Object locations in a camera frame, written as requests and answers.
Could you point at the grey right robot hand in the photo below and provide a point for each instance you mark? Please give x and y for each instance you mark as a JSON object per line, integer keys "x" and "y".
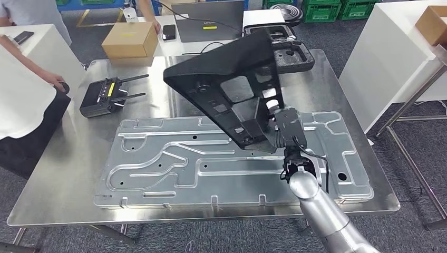
{"x": 291, "y": 125}

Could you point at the person's hand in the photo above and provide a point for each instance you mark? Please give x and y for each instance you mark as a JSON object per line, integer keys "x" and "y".
{"x": 56, "y": 82}
{"x": 156, "y": 26}

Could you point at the black plastic car panel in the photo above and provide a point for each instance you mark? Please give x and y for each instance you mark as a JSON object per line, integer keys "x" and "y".
{"x": 209, "y": 63}

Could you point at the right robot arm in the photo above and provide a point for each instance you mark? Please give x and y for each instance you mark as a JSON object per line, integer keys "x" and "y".
{"x": 321, "y": 216}

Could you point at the stainless steel workbench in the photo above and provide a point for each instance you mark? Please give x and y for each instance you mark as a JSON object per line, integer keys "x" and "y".
{"x": 63, "y": 167}

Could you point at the black smartphone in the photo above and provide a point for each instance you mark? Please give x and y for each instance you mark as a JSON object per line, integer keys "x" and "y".
{"x": 23, "y": 37}
{"x": 169, "y": 32}

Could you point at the person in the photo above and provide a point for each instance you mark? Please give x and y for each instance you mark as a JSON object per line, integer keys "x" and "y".
{"x": 146, "y": 10}
{"x": 21, "y": 104}
{"x": 35, "y": 17}

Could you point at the white bottle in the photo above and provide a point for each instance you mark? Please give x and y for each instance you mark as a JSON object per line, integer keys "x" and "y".
{"x": 131, "y": 14}

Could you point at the cardboard box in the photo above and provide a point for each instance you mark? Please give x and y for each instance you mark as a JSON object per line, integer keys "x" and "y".
{"x": 129, "y": 42}
{"x": 433, "y": 24}

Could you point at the black remote controller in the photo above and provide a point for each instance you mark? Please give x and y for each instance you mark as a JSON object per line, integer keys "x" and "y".
{"x": 94, "y": 101}

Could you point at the grey laptop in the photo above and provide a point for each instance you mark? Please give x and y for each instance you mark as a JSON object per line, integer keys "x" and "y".
{"x": 209, "y": 17}

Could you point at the black foam case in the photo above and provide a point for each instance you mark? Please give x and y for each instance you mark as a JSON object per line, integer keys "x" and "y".
{"x": 300, "y": 63}

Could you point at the large stamped sheet metal panel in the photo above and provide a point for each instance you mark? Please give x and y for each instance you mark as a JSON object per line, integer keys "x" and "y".
{"x": 174, "y": 181}

